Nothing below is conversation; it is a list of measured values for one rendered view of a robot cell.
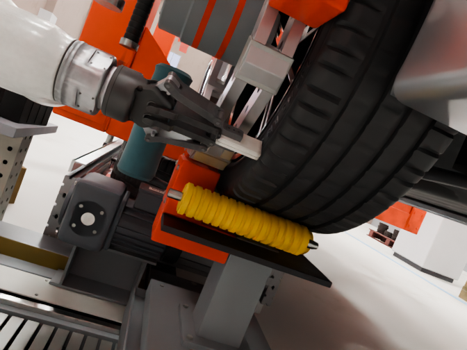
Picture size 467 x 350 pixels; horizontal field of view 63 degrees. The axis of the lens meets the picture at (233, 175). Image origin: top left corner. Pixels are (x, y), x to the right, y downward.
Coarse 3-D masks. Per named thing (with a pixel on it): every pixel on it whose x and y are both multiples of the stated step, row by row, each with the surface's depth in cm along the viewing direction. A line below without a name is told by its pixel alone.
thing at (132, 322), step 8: (136, 288) 105; (136, 296) 105; (144, 296) 106; (128, 304) 102; (136, 304) 101; (144, 304) 102; (128, 312) 93; (136, 312) 97; (128, 320) 88; (136, 320) 93; (128, 328) 84; (136, 328) 90; (120, 336) 90; (128, 336) 85; (136, 336) 87; (120, 344) 83; (128, 344) 82; (136, 344) 84
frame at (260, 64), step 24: (264, 24) 51; (288, 24) 53; (264, 48) 51; (288, 48) 52; (216, 72) 99; (240, 72) 52; (264, 72) 52; (216, 96) 99; (264, 96) 55; (240, 120) 61
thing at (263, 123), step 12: (276, 36) 91; (312, 36) 65; (300, 48) 71; (300, 60) 72; (288, 72) 69; (288, 84) 75; (240, 96) 100; (276, 96) 73; (240, 108) 99; (264, 108) 81; (276, 108) 60; (264, 120) 73; (252, 132) 82; (240, 156) 71
